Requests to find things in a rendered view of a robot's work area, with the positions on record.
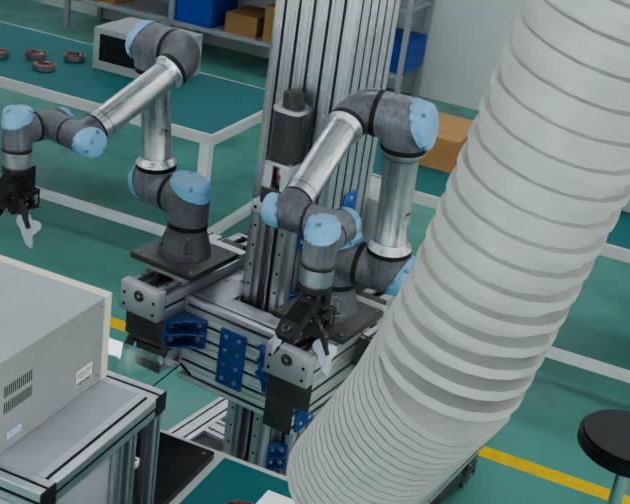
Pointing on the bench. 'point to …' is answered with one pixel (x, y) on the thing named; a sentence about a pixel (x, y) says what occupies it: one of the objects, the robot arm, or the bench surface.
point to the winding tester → (34, 347)
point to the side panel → (99, 483)
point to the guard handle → (147, 344)
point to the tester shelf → (72, 441)
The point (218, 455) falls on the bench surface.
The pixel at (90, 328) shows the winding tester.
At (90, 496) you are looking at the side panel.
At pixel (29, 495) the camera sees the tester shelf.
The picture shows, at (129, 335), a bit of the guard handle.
